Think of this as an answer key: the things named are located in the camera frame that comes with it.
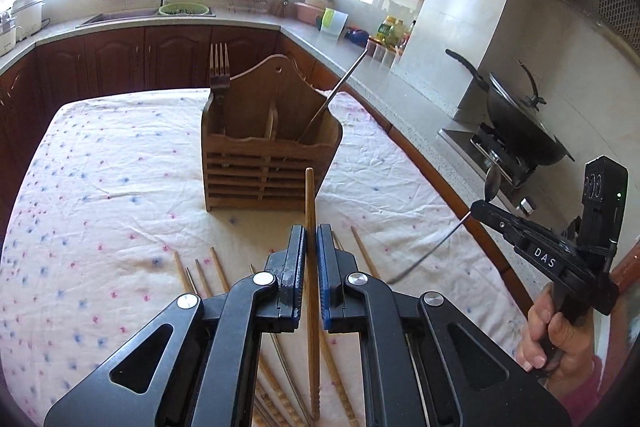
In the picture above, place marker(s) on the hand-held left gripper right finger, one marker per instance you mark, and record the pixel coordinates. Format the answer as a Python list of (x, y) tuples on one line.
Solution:
[(325, 267)]

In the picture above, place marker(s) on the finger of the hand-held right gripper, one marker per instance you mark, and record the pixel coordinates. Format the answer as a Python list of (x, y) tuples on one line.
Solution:
[(492, 213)]

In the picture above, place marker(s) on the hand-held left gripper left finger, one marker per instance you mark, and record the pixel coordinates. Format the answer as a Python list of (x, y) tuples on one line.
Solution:
[(292, 267)]

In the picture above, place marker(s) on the long wooden chopstick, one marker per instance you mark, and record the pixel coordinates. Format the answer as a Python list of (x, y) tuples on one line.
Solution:
[(310, 197)]

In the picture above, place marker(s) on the pile of wooden chopsticks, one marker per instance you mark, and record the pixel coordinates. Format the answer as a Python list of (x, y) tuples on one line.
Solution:
[(220, 269)]

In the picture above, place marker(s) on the wooden utensil holder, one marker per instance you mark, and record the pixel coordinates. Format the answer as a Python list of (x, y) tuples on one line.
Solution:
[(270, 157)]

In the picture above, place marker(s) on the person's right forearm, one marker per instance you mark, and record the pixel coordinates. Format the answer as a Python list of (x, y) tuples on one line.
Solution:
[(582, 394)]

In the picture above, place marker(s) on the person's right hand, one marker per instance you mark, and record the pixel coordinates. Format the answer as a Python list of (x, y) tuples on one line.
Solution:
[(570, 352)]

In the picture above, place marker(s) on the gas stove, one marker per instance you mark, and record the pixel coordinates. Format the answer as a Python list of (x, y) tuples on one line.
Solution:
[(500, 157)]

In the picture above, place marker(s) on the black wok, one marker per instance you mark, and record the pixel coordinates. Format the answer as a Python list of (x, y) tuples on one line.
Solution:
[(545, 147)]

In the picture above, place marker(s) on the glass wok lid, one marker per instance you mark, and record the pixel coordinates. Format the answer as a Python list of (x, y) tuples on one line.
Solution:
[(510, 102)]

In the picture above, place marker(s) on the speckled kitchen countertop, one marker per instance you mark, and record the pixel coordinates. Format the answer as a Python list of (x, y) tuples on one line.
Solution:
[(400, 92)]

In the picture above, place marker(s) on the floral tablecloth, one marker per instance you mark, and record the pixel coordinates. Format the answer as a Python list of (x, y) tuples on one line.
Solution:
[(125, 187)]

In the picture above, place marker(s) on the white spice jar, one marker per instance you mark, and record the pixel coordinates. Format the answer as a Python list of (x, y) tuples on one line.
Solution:
[(391, 57), (372, 49), (382, 53)]

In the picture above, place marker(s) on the metal fork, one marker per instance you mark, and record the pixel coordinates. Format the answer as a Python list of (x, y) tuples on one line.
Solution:
[(220, 79)]

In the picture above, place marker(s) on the yellow oil bottle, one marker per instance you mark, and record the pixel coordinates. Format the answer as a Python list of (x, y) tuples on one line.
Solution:
[(385, 31), (400, 33)]

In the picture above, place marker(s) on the blue plastic container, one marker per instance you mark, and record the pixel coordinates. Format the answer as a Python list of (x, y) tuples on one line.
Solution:
[(356, 37)]

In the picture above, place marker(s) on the green and white pitcher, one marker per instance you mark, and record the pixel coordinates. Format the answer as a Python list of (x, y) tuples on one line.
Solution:
[(334, 22)]

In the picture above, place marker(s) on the pink plastic basin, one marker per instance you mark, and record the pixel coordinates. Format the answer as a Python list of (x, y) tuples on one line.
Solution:
[(306, 13)]

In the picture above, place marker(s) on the wooden base cabinets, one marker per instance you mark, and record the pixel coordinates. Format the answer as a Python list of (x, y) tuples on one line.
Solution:
[(125, 57)]

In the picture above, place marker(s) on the green colander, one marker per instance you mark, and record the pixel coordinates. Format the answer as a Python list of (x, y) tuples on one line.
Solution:
[(182, 9)]

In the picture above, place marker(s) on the kitchen sink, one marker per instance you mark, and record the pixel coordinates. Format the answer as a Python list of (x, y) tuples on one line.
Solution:
[(120, 14)]

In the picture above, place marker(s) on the white rice cooker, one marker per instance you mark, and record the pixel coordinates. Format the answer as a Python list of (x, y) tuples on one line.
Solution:
[(27, 17)]

